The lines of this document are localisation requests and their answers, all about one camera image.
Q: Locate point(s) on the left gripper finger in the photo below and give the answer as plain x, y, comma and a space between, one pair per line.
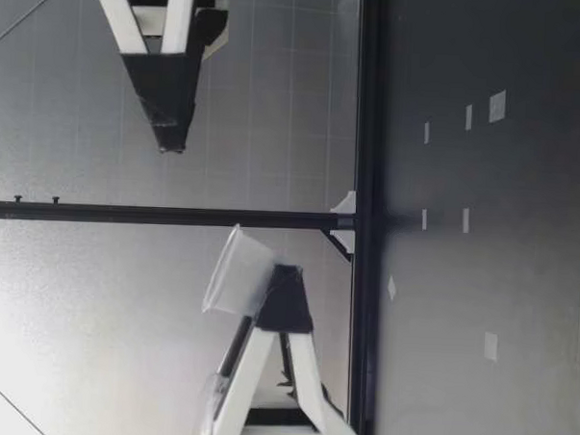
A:
236, 345
286, 299

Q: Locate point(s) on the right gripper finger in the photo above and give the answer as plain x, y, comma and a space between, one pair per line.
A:
165, 91
216, 26

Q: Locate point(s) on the small clear plastic cup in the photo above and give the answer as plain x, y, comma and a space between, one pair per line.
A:
234, 273

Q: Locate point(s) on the white frame corner bracket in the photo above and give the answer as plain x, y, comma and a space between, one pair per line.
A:
344, 240
346, 205

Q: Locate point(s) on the black frame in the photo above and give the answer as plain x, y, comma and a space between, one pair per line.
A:
370, 134

